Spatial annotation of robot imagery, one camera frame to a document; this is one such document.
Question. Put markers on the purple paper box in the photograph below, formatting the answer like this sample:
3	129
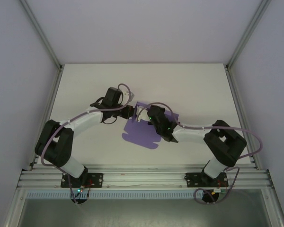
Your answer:
139	133

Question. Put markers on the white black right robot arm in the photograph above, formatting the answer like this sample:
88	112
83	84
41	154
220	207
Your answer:
191	136

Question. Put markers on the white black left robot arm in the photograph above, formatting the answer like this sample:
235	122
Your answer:
85	122

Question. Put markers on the steel sheet panel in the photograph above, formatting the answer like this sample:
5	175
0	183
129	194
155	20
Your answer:
144	212

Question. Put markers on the small connector with lights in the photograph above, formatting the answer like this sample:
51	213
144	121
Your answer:
80	189

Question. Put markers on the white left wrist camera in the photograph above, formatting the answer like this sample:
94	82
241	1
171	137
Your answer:
130	95

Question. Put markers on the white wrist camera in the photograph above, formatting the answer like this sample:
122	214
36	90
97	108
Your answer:
143	116
130	95

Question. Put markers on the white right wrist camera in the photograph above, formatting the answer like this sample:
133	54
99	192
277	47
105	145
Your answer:
143	116

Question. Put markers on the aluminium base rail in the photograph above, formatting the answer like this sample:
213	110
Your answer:
144	177

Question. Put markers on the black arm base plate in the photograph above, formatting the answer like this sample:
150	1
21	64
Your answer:
97	179
191	179

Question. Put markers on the aluminium side rail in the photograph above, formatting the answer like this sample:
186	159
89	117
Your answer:
46	118
232	78

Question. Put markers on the aluminium frame post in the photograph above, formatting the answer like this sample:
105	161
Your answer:
274	205
14	210
40	30
248	30

